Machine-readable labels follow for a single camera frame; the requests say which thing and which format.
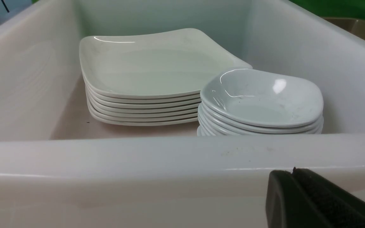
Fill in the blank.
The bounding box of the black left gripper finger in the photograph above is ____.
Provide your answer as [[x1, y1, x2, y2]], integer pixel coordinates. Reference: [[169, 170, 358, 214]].
[[266, 168, 365, 228]]

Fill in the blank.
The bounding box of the white square plate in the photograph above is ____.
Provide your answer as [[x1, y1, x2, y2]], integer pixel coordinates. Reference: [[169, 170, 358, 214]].
[[85, 83, 200, 104], [87, 102, 198, 118], [87, 95, 201, 114], [79, 28, 251, 99], [87, 105, 198, 126], [85, 89, 201, 109]]

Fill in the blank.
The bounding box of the top white square plate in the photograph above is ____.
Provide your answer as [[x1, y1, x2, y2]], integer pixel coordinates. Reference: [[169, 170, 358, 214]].
[[79, 28, 251, 99]]

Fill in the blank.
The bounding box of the small white bowl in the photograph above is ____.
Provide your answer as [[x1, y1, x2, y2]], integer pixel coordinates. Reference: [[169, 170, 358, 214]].
[[198, 116, 232, 136], [199, 103, 324, 133], [200, 68, 323, 128], [198, 109, 323, 135], [196, 125, 214, 136]]

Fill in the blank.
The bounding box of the top small white bowl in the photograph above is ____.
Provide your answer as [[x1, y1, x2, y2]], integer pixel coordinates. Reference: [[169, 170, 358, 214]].
[[200, 68, 323, 128]]

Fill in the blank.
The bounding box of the green backdrop cloth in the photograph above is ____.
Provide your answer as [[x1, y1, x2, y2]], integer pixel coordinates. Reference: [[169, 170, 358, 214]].
[[291, 0, 365, 20]]

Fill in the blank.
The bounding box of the large white plastic bin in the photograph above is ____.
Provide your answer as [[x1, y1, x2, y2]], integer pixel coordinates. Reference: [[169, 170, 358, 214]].
[[0, 0, 365, 228]]

